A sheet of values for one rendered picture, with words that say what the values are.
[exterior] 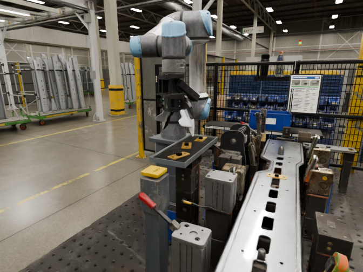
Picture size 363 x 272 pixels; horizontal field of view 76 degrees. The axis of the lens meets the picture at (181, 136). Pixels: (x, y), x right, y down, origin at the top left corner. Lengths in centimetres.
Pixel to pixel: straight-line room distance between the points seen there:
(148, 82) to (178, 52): 318
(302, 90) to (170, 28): 149
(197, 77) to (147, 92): 276
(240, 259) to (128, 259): 57
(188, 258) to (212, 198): 26
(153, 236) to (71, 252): 52
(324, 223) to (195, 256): 40
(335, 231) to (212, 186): 36
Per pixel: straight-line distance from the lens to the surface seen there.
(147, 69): 391
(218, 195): 81
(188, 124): 75
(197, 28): 120
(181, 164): 76
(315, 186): 119
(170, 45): 75
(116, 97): 864
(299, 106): 208
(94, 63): 780
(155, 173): 70
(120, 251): 116
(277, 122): 192
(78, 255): 120
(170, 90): 75
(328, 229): 81
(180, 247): 64
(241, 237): 73
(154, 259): 87
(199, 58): 121
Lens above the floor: 144
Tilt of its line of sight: 15 degrees down
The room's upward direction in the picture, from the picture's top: straight up
